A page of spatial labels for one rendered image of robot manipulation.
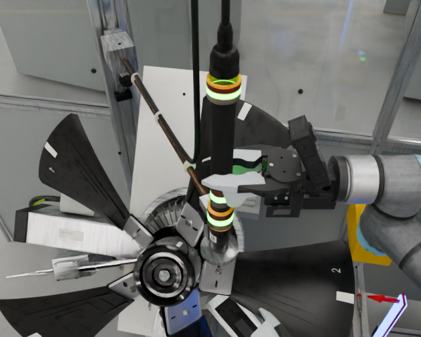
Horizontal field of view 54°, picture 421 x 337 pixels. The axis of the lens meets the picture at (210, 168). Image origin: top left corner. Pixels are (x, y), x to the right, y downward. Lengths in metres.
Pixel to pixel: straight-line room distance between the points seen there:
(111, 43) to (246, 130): 0.51
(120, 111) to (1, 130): 0.69
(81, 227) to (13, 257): 1.52
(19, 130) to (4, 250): 0.91
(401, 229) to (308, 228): 1.13
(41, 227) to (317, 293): 0.64
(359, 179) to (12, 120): 1.46
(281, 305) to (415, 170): 0.34
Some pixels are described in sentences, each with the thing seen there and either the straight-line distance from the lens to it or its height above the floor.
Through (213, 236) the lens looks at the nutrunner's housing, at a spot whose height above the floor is 1.32.
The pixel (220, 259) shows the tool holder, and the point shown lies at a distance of 0.75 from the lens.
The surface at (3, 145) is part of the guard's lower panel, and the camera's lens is 1.96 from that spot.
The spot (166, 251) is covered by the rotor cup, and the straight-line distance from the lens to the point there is 0.77.
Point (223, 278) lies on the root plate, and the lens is 0.83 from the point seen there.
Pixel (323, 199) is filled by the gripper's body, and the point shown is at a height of 1.42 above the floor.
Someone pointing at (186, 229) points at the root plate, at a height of 1.24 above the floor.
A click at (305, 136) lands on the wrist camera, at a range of 0.55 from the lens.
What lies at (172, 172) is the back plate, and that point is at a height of 1.17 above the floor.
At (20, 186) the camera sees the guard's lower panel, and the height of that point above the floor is 0.49.
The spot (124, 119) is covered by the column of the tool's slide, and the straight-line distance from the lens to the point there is 1.37.
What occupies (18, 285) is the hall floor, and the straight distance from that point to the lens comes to 2.39.
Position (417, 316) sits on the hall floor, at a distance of 2.33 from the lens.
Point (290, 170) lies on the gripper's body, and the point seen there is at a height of 1.47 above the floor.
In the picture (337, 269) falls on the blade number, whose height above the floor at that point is 1.20.
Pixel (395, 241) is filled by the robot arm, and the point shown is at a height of 1.36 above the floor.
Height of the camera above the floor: 1.90
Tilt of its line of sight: 44 degrees down
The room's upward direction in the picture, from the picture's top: straight up
